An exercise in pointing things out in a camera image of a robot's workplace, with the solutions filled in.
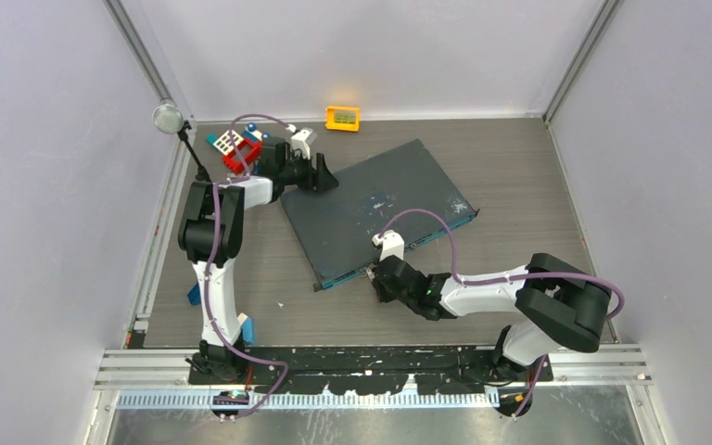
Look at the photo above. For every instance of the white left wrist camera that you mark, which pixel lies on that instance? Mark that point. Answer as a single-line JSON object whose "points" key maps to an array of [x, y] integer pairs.
{"points": [[301, 140]]}

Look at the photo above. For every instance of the blue white wedge block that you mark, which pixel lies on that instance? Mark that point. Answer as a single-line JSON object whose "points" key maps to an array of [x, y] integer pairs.
{"points": [[247, 329]]}

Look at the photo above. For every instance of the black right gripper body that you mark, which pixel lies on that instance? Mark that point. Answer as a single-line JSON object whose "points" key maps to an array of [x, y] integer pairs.
{"points": [[385, 291]]}

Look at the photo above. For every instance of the red toy brick frame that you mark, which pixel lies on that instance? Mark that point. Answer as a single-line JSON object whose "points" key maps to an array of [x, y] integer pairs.
{"points": [[240, 157]]}

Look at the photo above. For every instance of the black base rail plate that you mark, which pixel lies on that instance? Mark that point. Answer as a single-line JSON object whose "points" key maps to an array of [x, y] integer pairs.
{"points": [[434, 370]]}

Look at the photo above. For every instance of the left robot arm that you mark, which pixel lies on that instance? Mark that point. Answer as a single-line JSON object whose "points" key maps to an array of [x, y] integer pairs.
{"points": [[211, 235]]}

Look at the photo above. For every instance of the dark grey network switch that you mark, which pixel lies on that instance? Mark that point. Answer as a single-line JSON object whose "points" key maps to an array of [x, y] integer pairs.
{"points": [[403, 188]]}

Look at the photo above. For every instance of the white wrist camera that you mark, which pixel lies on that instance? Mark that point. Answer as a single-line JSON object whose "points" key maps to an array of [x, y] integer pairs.
{"points": [[391, 244], [301, 140]]}

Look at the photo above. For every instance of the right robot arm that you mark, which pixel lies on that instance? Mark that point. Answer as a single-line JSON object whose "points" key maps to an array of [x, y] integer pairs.
{"points": [[562, 306]]}

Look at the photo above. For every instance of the white window toy brick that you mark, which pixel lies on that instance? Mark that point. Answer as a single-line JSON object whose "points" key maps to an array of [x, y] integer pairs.
{"points": [[227, 142]]}

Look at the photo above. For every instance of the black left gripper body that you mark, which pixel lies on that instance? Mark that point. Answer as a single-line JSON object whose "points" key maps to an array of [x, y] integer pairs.
{"points": [[298, 172]]}

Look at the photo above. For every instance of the blue white toy brick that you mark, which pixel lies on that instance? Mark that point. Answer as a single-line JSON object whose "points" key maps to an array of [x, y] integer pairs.
{"points": [[251, 132]]}

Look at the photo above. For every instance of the blue toy block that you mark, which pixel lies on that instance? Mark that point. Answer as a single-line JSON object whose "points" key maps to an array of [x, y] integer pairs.
{"points": [[194, 295]]}

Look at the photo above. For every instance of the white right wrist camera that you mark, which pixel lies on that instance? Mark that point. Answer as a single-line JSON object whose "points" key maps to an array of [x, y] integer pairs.
{"points": [[391, 244]]}

